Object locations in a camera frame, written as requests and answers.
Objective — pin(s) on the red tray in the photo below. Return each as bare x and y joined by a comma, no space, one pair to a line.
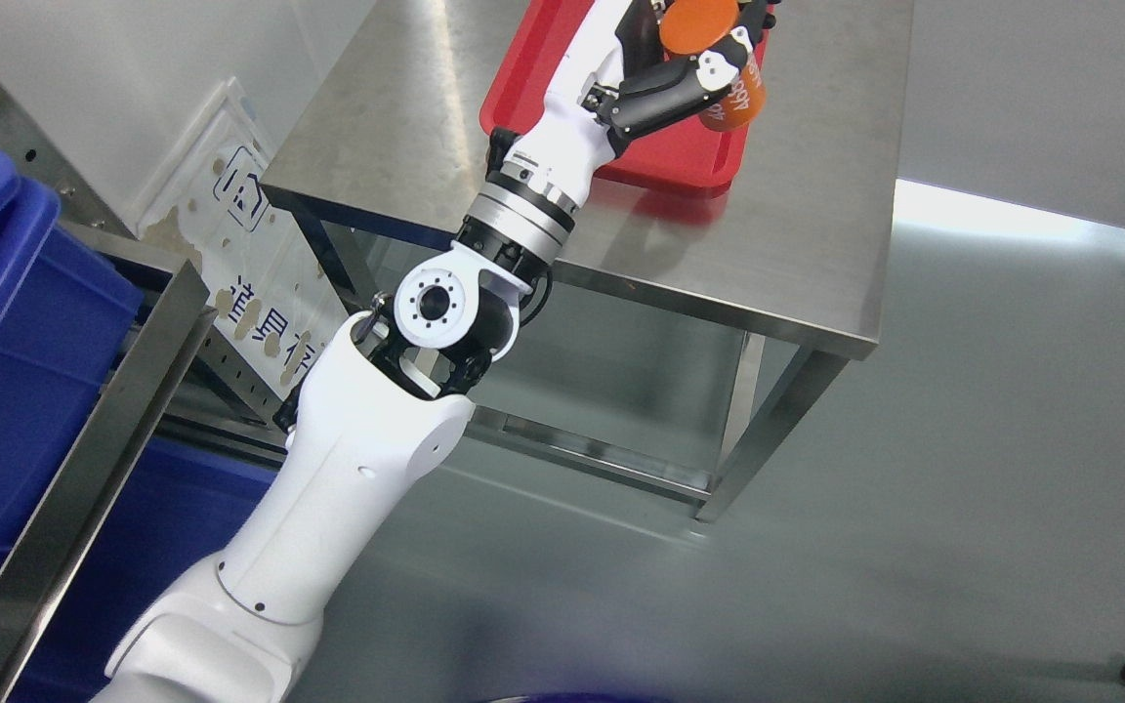
660,156

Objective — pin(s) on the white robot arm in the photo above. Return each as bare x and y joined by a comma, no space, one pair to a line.
241,625

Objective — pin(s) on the steel shelf rack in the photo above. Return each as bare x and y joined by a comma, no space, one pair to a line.
176,374

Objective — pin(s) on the white printed sign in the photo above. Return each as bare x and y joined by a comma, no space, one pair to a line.
276,309

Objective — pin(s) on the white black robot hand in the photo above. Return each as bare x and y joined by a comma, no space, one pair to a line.
611,98

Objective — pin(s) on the blue upper bin far right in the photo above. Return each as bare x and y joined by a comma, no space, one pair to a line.
64,310

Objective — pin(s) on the steel table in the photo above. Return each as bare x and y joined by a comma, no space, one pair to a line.
794,254

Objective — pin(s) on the blue bin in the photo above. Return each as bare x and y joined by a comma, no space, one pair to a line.
180,504
64,310

